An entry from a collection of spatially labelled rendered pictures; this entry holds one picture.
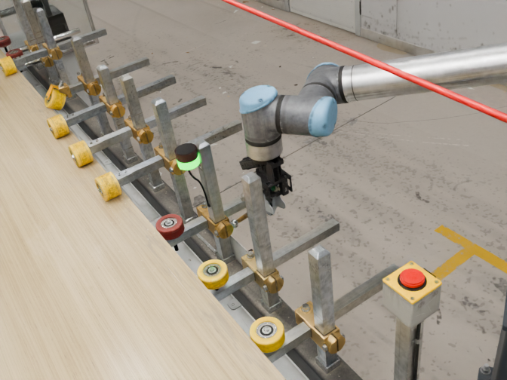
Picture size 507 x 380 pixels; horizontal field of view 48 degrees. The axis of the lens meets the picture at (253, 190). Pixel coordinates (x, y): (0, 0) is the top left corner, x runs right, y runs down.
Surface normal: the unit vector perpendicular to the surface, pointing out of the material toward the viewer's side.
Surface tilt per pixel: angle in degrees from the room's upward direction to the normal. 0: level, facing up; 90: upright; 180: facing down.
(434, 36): 90
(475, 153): 0
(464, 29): 90
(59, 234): 0
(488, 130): 0
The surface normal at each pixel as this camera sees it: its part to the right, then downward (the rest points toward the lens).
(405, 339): -0.82, 0.43
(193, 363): -0.13, -0.79
